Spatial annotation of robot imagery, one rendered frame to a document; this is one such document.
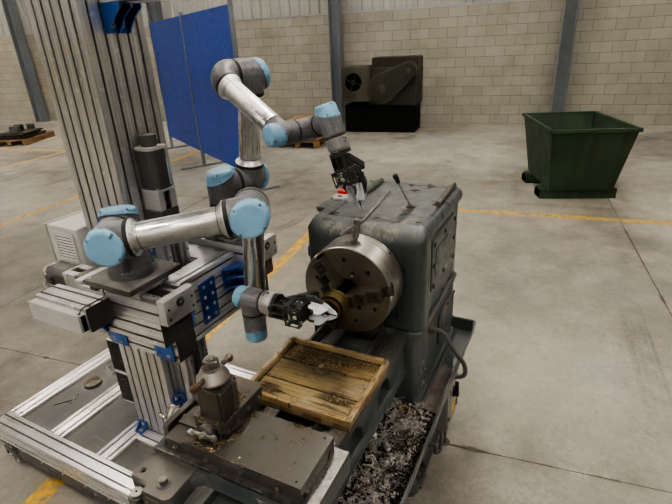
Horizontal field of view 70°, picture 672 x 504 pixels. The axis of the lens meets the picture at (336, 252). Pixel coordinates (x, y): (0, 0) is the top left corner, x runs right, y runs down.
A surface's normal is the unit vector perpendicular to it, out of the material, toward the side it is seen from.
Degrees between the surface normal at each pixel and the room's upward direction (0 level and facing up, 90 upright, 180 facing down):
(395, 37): 90
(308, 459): 0
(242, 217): 89
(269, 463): 0
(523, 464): 0
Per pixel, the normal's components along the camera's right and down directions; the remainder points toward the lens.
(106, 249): 0.00, 0.42
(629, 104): -0.33, 0.40
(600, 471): -0.04, -0.91
